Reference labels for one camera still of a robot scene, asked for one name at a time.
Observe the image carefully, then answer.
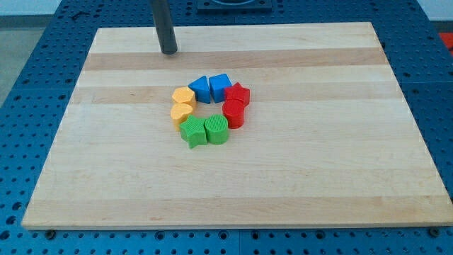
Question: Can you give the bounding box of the light wooden board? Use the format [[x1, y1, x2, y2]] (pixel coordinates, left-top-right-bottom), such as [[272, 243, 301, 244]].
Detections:
[[22, 22, 452, 230]]

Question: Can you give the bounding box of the green cylinder block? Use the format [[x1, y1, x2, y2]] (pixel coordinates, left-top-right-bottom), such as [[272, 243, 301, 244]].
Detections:
[[205, 114, 229, 145]]

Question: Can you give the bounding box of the red star block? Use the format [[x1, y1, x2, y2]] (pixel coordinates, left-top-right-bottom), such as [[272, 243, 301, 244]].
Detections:
[[224, 82, 251, 107]]

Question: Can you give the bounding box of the green star block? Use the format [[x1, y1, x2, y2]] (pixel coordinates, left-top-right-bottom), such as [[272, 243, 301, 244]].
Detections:
[[180, 115, 207, 149]]

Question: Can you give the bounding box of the blue triangle block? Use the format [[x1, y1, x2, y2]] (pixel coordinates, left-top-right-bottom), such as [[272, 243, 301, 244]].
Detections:
[[188, 76, 211, 104]]

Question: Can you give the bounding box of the yellow heart block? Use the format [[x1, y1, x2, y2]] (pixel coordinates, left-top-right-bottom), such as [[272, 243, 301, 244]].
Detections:
[[170, 103, 193, 131]]

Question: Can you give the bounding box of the yellow hexagon block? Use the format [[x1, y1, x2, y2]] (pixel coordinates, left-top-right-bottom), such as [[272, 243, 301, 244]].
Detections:
[[172, 86, 197, 108]]

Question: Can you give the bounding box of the red object at right edge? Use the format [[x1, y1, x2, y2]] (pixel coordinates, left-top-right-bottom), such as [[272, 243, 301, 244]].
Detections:
[[439, 33, 453, 55]]

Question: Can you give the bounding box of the blue cube block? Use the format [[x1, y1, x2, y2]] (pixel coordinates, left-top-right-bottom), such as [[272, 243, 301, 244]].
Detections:
[[208, 74, 231, 103]]

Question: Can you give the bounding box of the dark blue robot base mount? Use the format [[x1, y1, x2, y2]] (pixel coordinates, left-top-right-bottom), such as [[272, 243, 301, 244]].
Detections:
[[195, 0, 273, 13]]

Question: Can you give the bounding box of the red cylinder block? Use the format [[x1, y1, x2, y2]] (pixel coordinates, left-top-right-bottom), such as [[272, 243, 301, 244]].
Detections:
[[222, 99, 245, 129]]

